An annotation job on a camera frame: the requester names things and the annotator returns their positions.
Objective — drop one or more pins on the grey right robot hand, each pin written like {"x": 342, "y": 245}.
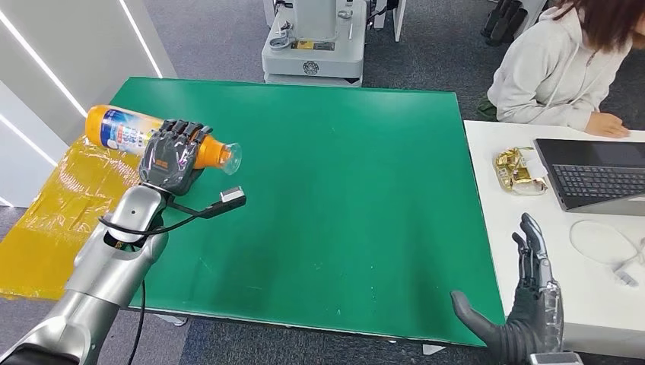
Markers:
{"x": 536, "y": 312}

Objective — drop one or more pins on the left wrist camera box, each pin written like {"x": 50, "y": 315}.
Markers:
{"x": 233, "y": 195}

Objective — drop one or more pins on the person's hand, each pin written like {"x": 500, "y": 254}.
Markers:
{"x": 607, "y": 126}

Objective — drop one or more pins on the person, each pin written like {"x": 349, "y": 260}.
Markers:
{"x": 549, "y": 70}

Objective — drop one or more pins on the white paper scrap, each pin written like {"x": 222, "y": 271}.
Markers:
{"x": 433, "y": 349}

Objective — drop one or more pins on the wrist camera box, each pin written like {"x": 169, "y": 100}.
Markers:
{"x": 233, "y": 195}
{"x": 554, "y": 359}

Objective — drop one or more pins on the gold foil snack packet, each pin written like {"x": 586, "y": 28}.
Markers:
{"x": 514, "y": 171}

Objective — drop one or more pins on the black stand legs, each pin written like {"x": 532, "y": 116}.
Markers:
{"x": 503, "y": 25}

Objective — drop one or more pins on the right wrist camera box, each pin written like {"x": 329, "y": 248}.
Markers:
{"x": 554, "y": 359}

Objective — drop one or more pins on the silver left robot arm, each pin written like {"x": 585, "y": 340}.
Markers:
{"x": 111, "y": 272}

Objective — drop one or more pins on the pale grey robot base machine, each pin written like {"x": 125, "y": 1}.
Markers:
{"x": 313, "y": 55}

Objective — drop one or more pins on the white upright panel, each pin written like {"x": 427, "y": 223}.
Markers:
{"x": 398, "y": 20}

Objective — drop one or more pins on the orange detergent bottle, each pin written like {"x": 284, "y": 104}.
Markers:
{"x": 121, "y": 133}

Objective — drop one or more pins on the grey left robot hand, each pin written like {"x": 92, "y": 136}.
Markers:
{"x": 169, "y": 161}

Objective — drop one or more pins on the dark grey laptop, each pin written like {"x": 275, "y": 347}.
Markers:
{"x": 594, "y": 181}

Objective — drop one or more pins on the yellow taped cardboard box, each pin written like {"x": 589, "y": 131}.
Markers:
{"x": 50, "y": 232}

